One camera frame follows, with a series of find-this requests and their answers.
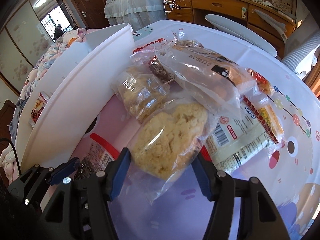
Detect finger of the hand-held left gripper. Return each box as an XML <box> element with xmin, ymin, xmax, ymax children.
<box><xmin>20</xmin><ymin>157</ymin><xmax>80</xmax><ymax>188</ymax></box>

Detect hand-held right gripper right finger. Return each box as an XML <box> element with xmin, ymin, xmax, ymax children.
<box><xmin>191</xmin><ymin>152</ymin><xmax>284</xmax><ymax>240</ymax></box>

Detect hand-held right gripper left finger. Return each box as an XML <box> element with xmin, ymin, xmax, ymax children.
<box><xmin>41</xmin><ymin>147</ymin><xmax>132</xmax><ymax>240</ymax></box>

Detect clear nut cluster packet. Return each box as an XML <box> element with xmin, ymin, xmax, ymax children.
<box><xmin>75</xmin><ymin>156</ymin><xmax>97</xmax><ymax>180</ymax></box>
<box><xmin>149</xmin><ymin>55</ymin><xmax>175</xmax><ymax>83</ymax></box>

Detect red and white label packet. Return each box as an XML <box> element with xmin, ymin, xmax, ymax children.
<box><xmin>89</xmin><ymin>133</ymin><xmax>120</xmax><ymax>172</ymax></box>

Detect white and orange biscuit packet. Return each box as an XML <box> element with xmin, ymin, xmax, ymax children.
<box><xmin>205</xmin><ymin>97</ymin><xmax>285</xmax><ymax>174</ymax></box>

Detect clear crumbly cookie packet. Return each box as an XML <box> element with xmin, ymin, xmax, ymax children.
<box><xmin>111</xmin><ymin>65</ymin><xmax>170</xmax><ymax>123</ymax></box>
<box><xmin>130</xmin><ymin>101</ymin><xmax>218</xmax><ymax>205</ymax></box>

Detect white packet with red print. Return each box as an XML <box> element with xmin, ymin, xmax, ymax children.
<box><xmin>30</xmin><ymin>91</ymin><xmax>50</xmax><ymax>127</ymax></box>

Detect white plastic tray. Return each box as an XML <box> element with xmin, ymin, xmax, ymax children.
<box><xmin>19</xmin><ymin>22</ymin><xmax>134</xmax><ymax>172</ymax></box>

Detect clear bread packet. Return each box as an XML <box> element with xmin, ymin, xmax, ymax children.
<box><xmin>157</xmin><ymin>39</ymin><xmax>258</xmax><ymax>120</ymax></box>

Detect red-edged clear packet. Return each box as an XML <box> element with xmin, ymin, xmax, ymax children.
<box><xmin>132</xmin><ymin>38</ymin><xmax>173</xmax><ymax>57</ymax></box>

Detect cartoon printed tablecloth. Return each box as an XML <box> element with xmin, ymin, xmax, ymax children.
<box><xmin>72</xmin><ymin>20</ymin><xmax>320</xmax><ymax>240</ymax></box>

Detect yellow candy packet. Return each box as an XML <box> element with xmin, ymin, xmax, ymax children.
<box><xmin>257</xmin><ymin>104</ymin><xmax>285</xmax><ymax>140</ymax></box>

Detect snack packets on table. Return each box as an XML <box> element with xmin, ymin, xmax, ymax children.
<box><xmin>246</xmin><ymin>67</ymin><xmax>274</xmax><ymax>97</ymax></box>

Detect printed quilt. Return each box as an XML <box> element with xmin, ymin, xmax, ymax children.
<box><xmin>10</xmin><ymin>27</ymin><xmax>88</xmax><ymax>135</ymax></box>

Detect white sliding wardrobe door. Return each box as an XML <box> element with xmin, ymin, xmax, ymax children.
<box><xmin>0</xmin><ymin>0</ymin><xmax>75</xmax><ymax>95</ymax></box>

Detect grey office chair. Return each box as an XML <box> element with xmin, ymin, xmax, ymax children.
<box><xmin>205</xmin><ymin>14</ymin><xmax>320</xmax><ymax>80</ymax></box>

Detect white lace cover cloth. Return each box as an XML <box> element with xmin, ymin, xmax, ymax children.
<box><xmin>104</xmin><ymin>0</ymin><xmax>175</xmax><ymax>30</ymax></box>

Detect brown wooden door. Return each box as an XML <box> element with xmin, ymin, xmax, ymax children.
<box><xmin>64</xmin><ymin>0</ymin><xmax>110</xmax><ymax>29</ymax></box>

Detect wooden desk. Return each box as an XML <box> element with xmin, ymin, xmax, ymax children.
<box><xmin>166</xmin><ymin>0</ymin><xmax>298</xmax><ymax>58</ymax></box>

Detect black cable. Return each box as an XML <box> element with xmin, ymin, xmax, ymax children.
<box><xmin>0</xmin><ymin>137</ymin><xmax>23</xmax><ymax>178</ymax></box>

